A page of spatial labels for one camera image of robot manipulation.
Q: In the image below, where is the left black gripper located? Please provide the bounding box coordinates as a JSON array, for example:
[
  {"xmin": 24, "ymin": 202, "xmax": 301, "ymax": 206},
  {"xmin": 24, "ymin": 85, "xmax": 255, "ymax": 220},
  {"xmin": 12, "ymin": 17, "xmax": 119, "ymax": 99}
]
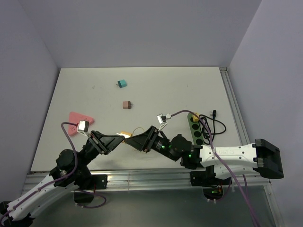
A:
[{"xmin": 76, "ymin": 130, "xmax": 126, "ymax": 170}]

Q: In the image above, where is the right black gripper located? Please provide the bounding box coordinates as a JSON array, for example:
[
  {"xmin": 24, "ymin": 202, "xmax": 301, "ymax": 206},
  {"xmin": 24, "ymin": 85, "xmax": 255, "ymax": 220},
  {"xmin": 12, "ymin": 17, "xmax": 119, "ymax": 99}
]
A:
[{"xmin": 124, "ymin": 125, "xmax": 179, "ymax": 161}]

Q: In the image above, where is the yellow charger with cable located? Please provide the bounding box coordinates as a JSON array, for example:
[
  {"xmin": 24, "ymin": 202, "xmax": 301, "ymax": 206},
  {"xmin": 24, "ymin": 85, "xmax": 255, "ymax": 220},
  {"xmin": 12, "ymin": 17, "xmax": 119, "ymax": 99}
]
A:
[{"xmin": 117, "ymin": 127, "xmax": 144, "ymax": 139}]

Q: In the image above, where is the yellow plug adapter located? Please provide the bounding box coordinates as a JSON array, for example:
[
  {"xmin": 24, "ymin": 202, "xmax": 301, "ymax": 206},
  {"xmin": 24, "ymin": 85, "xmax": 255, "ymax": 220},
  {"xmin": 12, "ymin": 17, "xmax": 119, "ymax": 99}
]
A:
[{"xmin": 192, "ymin": 112, "xmax": 199, "ymax": 122}]

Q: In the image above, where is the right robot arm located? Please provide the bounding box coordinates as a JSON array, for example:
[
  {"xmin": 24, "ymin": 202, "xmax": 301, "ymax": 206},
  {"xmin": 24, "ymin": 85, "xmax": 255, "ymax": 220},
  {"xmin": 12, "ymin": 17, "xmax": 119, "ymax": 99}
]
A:
[{"xmin": 125, "ymin": 126, "xmax": 284, "ymax": 184}]

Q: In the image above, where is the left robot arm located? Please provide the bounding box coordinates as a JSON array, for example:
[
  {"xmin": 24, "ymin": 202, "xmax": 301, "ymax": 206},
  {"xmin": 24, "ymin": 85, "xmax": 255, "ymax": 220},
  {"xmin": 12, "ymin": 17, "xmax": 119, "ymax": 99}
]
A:
[{"xmin": 0, "ymin": 131, "xmax": 125, "ymax": 227}]

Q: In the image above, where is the brown plug adapter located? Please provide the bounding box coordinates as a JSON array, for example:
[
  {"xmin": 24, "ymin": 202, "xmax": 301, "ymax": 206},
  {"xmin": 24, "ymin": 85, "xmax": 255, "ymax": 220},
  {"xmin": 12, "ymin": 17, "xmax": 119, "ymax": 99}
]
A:
[{"xmin": 122, "ymin": 101, "xmax": 133, "ymax": 109}]

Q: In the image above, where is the teal plug adapter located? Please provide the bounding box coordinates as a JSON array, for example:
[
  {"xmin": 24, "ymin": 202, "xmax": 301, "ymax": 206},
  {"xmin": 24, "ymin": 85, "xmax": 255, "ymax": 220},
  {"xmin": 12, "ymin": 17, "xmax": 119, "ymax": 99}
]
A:
[{"xmin": 116, "ymin": 79, "xmax": 127, "ymax": 88}]

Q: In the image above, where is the pink triangular power strip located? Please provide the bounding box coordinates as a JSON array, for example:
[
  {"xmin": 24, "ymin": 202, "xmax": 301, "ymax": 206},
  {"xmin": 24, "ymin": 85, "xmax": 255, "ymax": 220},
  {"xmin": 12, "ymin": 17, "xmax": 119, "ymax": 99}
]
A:
[{"xmin": 67, "ymin": 112, "xmax": 95, "ymax": 137}]

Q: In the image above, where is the green power strip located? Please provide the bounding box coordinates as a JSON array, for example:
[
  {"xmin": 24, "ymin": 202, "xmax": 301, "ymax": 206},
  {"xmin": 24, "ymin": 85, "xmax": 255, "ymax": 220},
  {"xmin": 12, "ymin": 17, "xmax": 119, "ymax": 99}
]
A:
[{"xmin": 187, "ymin": 113, "xmax": 205, "ymax": 145}]

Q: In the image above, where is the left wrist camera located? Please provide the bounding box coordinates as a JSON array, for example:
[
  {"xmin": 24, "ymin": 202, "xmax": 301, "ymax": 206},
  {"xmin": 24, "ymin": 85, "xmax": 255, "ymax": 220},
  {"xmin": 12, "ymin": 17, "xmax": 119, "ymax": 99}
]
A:
[{"xmin": 77, "ymin": 120, "xmax": 89, "ymax": 137}]

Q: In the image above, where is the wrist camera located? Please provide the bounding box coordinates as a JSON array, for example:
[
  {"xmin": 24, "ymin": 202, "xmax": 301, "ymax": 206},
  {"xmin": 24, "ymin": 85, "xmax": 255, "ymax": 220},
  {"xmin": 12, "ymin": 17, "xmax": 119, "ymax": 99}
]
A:
[
  {"xmin": 157, "ymin": 113, "xmax": 171, "ymax": 131},
  {"xmin": 77, "ymin": 120, "xmax": 89, "ymax": 137}
]

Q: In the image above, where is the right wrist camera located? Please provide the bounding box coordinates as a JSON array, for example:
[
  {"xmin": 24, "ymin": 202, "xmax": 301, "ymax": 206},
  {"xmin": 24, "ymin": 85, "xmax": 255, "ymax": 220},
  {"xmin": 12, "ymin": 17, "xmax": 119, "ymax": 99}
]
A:
[{"xmin": 157, "ymin": 113, "xmax": 171, "ymax": 131}]

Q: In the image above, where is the aluminium front rail frame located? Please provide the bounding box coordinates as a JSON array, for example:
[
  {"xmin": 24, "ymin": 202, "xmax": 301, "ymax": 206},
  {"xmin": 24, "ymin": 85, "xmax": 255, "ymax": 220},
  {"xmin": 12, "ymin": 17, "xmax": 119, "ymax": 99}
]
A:
[{"xmin": 11, "ymin": 166, "xmax": 285, "ymax": 227}]

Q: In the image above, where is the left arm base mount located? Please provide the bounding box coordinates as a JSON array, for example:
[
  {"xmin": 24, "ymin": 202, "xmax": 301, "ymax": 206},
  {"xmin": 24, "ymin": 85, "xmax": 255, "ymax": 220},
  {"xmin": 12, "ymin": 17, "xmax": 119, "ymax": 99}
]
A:
[{"xmin": 73, "ymin": 174, "xmax": 107, "ymax": 209}]

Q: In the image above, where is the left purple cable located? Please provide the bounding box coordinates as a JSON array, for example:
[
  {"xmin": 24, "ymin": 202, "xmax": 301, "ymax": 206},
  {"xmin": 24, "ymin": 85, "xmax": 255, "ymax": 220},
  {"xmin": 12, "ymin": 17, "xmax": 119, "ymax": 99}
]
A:
[{"xmin": 0, "ymin": 122, "xmax": 107, "ymax": 220}]

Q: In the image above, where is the purple cable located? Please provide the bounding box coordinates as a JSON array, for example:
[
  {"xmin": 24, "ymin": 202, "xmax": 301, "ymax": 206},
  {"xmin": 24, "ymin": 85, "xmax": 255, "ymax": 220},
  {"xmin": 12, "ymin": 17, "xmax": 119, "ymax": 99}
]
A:
[
  {"xmin": 170, "ymin": 110, "xmax": 261, "ymax": 227},
  {"xmin": 0, "ymin": 122, "xmax": 107, "ymax": 220}
]

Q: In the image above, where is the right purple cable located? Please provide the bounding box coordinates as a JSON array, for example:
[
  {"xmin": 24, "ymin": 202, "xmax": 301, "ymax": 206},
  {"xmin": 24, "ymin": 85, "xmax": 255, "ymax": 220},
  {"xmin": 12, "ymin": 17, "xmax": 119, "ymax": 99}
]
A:
[{"xmin": 170, "ymin": 110, "xmax": 261, "ymax": 227}]

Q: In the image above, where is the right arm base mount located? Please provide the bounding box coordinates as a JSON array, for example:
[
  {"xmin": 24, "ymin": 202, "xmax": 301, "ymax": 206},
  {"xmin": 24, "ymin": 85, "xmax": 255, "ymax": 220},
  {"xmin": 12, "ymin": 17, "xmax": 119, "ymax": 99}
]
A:
[{"xmin": 190, "ymin": 171, "xmax": 232, "ymax": 202}]

